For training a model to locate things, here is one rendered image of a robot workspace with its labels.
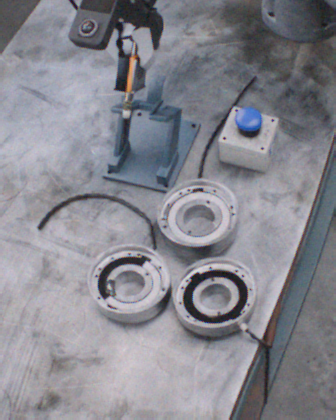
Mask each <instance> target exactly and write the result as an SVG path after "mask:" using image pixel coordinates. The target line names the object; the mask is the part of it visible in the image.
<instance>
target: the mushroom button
mask: <svg viewBox="0 0 336 420"><path fill-rule="evenodd" d="M234 120H235V122H236V124H237V126H238V127H239V128H241V129H243V130H247V132H250V131H255V130H257V129H259V128H260V127H261V126H262V124H263V123H262V116H261V114H260V113H259V112H258V111H257V110H255V109H252V108H251V107H245V108H242V109H240V110H239V111H238V112H237V113H236V114H235V115H234Z"/></svg>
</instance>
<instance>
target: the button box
mask: <svg viewBox="0 0 336 420"><path fill-rule="evenodd" d="M240 109H241V108H237V107H233V109H232V110H231V112H230V115H229V117H228V118H229V119H228V121H227V123H226V125H225V128H224V130H223V132H222V134H221V136H220V138H219V141H218V146H219V158H220V159H221V162H225V163H229V164H233V165H237V166H241V168H245V169H249V170H252V171H256V172H260V173H265V174H266V173H267V171H268V168H269V166H270V164H269V163H270V161H271V159H272V156H273V154H274V151H275V149H276V144H277V142H278V140H279V128H278V118H274V117H271V116H267V115H262V114H261V116H262V123H263V124H262V126H261V127H260V128H259V129H257V130H255V131H250V132H247V130H243V129H241V128H239V127H238V126H237V124H236V122H235V120H234V115H235V114H236V113H237V112H238V111H239V110H240Z"/></svg>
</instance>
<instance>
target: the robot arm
mask: <svg viewBox="0 0 336 420"><path fill-rule="evenodd" d="M156 1H157V0H81V1H80V4H79V7H78V9H77V12H76V15H75V17H74V21H73V23H72V26H71V29H70V31H69V34H68V38H69V40H70V41H71V42H72V43H74V44H75V45H76V47H79V48H80V47H83V48H87V49H90V50H98V51H103V50H104V49H105V50H106V51H107V52H108V53H109V54H110V55H111V56H112V57H113V58H115V60H116V62H117V63H118V59H119V57H121V56H122V55H125V51H124V49H123V46H124V42H123V41H122V39H121V38H122V35H123V33H124V30H125V28H126V24H127V23H128V24H131V25H132V26H133V27H134V26H135V28H134V30H133V32H132V37H133V39H134V40H135V43H136V44H137V46H138V51H137V54H138V56H139V57H140V64H139V65H140V67H143V68H144V69H145V70H147V71H148V70H149V69H150V68H151V66H153V64H154V63H155V61H156V58H157V56H158V52H159V49H160V42H161V39H162V36H163V34H164V31H165V23H164V19H163V17H162V15H161V14H160V13H158V12H157V7H153V6H154V4H155V3H156ZM261 13H262V15H263V19H264V22H265V24H266V25H267V26H268V27H269V28H270V30H271V31H272V32H274V33H275V34H277V35H279V36H281V37H283V38H285V39H287V40H291V41H297V42H313V43H314V42H319V41H322V40H325V39H327V38H331V37H333V36H334V35H335V34H336V0H263V1H262V6H261Z"/></svg>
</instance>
